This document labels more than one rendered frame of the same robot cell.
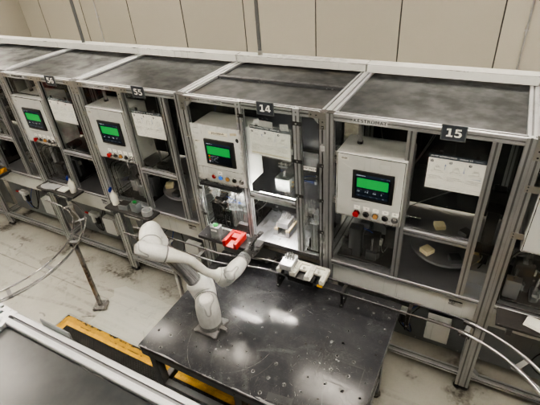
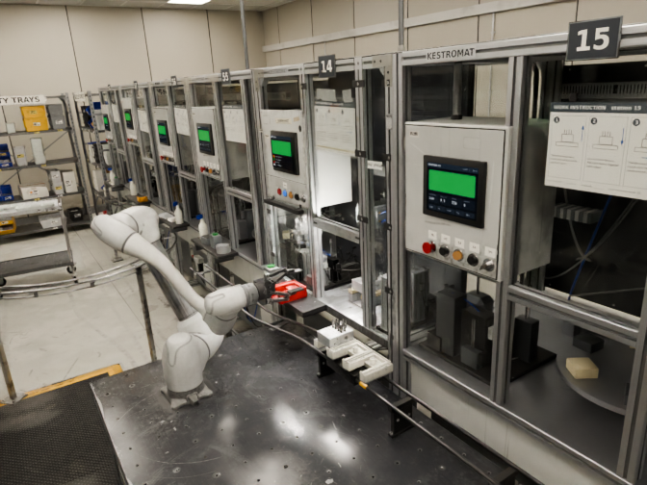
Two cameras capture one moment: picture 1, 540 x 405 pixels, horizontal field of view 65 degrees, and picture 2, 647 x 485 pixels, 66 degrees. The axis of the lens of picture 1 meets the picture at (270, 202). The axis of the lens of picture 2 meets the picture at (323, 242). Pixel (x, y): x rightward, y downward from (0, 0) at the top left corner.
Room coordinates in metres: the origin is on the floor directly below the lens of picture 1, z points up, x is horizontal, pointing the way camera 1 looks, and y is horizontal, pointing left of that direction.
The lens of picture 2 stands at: (0.56, -0.96, 1.94)
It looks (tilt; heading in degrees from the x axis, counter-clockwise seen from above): 18 degrees down; 27
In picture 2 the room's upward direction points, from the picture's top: 3 degrees counter-clockwise
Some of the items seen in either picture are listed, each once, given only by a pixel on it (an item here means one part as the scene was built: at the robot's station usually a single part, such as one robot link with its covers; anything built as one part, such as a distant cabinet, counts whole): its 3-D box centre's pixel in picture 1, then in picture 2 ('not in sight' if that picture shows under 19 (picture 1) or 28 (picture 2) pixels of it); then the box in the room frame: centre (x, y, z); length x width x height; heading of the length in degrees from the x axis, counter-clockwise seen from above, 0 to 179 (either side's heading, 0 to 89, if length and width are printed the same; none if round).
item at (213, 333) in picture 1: (213, 324); (187, 390); (1.96, 0.46, 0.71); 0.22 x 0.18 x 0.06; 60
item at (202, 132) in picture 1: (227, 149); (303, 155); (2.81, 0.29, 1.60); 0.42 x 0.29 x 0.46; 60
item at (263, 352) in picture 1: (272, 325); (265, 424); (1.94, 0.05, 0.66); 1.50 x 1.06 x 0.04; 60
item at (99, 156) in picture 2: not in sight; (112, 164); (5.59, 4.94, 1.00); 1.30 x 0.51 x 2.00; 60
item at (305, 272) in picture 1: (303, 272); (351, 359); (2.24, -0.20, 0.84); 0.36 x 0.14 x 0.10; 60
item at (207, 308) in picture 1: (207, 308); (182, 358); (1.98, 0.48, 0.85); 0.18 x 0.16 x 0.22; 12
